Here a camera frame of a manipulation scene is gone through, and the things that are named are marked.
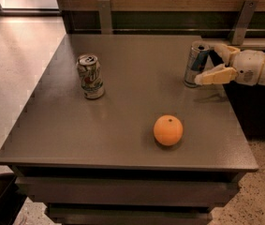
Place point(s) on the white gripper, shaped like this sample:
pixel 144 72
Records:
pixel 248 67

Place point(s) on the silver blue redbull can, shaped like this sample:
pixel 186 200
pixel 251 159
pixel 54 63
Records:
pixel 197 60

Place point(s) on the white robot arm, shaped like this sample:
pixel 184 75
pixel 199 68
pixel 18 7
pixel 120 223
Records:
pixel 245 67

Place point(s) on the white green 7up can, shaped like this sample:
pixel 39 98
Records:
pixel 89 71

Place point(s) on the orange fruit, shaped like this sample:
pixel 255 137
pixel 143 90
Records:
pixel 168 130

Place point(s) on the grey drawer cabinet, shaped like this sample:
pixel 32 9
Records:
pixel 97 162

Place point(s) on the right metal wall bracket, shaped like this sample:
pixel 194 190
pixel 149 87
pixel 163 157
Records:
pixel 244 18

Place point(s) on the metal wall bracket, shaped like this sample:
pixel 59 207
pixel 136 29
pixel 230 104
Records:
pixel 244 18
pixel 104 11

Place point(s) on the left metal wall bracket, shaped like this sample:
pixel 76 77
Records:
pixel 104 11

